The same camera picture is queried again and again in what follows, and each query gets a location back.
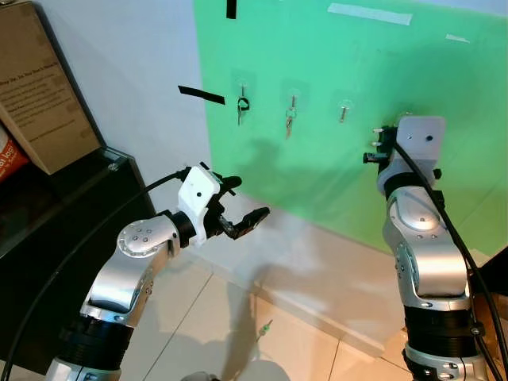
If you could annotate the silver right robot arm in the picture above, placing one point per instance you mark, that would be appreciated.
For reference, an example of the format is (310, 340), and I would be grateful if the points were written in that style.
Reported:
(425, 254)

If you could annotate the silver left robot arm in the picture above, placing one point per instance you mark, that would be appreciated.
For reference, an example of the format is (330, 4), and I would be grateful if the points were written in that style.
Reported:
(135, 246)

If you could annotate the silver key bunch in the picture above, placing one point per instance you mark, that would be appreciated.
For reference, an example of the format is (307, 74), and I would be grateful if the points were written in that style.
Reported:
(290, 121)

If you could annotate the green poster board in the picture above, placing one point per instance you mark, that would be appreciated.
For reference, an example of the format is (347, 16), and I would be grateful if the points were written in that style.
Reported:
(357, 63)

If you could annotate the long black tape strip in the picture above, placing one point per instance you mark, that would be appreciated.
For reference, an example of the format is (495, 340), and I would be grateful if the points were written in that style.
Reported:
(201, 95)

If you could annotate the small green pen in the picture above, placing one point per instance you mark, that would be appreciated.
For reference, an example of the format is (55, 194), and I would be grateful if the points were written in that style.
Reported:
(264, 327)

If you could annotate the small white tape strip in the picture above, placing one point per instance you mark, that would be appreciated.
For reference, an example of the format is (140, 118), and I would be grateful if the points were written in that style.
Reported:
(457, 37)

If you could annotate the long white tape strip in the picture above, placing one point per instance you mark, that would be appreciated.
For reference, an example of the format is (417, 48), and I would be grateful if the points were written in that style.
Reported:
(369, 13)

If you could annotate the short black tape strip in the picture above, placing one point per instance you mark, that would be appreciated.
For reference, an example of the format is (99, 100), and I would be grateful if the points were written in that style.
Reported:
(231, 8)

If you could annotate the brown cardboard box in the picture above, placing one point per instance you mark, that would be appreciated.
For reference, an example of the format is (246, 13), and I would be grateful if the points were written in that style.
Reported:
(40, 87)

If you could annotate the red printed packet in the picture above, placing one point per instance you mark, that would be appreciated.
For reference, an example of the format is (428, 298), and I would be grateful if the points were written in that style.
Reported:
(9, 159)

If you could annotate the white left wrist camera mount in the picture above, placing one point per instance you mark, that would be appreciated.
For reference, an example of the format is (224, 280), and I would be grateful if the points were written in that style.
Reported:
(197, 194)

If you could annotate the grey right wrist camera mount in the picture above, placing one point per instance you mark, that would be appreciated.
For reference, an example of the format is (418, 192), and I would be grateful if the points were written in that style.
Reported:
(425, 139)

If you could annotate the clear adhesive wall hook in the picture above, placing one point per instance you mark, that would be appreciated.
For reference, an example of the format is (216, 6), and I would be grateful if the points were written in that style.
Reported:
(242, 81)
(345, 106)
(294, 95)

